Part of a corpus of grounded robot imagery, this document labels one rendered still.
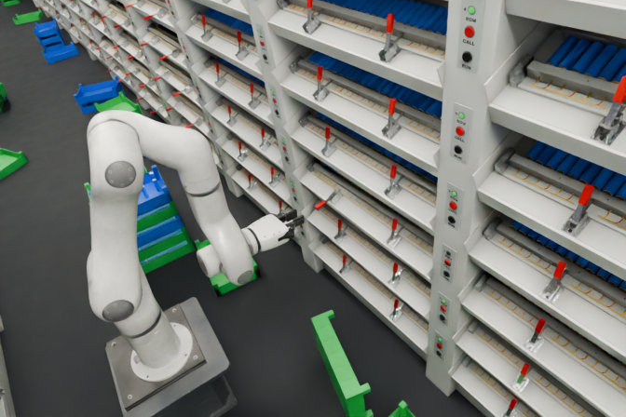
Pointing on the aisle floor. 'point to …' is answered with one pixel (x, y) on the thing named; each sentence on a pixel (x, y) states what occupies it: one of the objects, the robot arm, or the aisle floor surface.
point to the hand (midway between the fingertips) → (294, 218)
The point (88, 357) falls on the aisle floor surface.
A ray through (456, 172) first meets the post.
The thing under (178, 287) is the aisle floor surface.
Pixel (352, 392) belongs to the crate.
